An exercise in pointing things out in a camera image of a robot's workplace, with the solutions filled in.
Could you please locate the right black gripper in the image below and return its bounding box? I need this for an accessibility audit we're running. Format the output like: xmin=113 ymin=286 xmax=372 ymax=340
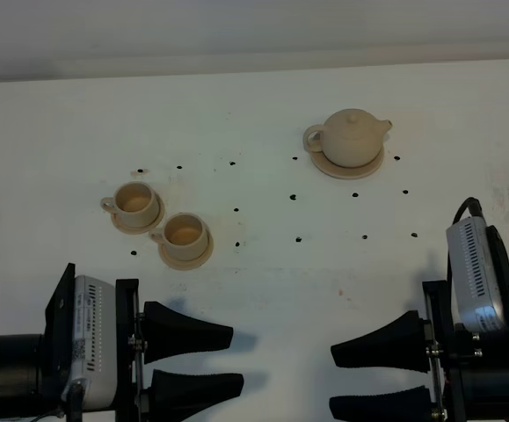
xmin=329 ymin=226 xmax=509 ymax=422

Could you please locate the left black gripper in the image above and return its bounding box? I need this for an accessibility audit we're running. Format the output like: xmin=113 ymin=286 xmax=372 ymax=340
xmin=44 ymin=263 xmax=244 ymax=422

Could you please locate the beige brown teapot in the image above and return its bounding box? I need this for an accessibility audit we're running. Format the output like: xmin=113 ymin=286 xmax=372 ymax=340
xmin=303 ymin=109 xmax=393 ymax=168

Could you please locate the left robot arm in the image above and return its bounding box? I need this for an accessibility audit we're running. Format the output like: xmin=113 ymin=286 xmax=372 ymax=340
xmin=0 ymin=265 xmax=244 ymax=421

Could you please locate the round beige teapot saucer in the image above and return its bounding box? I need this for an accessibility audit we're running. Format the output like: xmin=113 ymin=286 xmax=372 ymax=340
xmin=309 ymin=148 xmax=384 ymax=179

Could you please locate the near beige cup saucer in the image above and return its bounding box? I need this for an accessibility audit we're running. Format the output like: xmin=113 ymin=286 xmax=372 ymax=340
xmin=158 ymin=231 xmax=215 ymax=271

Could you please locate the beige cup saucer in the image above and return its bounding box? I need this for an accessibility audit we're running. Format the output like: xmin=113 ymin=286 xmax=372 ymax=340
xmin=158 ymin=231 xmax=215 ymax=271
xmin=110 ymin=193 xmax=165 ymax=235

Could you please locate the near beige teacup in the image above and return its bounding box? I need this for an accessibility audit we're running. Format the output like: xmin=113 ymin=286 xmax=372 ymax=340
xmin=149 ymin=213 xmax=208 ymax=259

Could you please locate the beige teacup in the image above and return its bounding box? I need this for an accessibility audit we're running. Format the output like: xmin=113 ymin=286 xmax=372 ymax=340
xmin=149 ymin=213 xmax=208 ymax=259
xmin=100 ymin=182 xmax=156 ymax=214

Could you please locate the far beige cup saucer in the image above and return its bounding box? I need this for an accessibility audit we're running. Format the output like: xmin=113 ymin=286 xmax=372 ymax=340
xmin=110 ymin=193 xmax=165 ymax=235

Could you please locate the far beige teacup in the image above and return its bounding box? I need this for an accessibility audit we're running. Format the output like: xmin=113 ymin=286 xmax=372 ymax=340
xmin=100 ymin=182 xmax=156 ymax=214

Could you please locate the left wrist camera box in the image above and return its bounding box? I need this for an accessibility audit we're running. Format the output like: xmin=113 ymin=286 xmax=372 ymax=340
xmin=62 ymin=275 xmax=117 ymax=411

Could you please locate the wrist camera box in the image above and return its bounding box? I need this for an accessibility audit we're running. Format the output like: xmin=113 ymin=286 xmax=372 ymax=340
xmin=62 ymin=275 xmax=117 ymax=411
xmin=446 ymin=216 xmax=507 ymax=334

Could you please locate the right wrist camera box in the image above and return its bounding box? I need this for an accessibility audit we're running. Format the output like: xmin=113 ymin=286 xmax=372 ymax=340
xmin=446 ymin=216 xmax=507 ymax=334

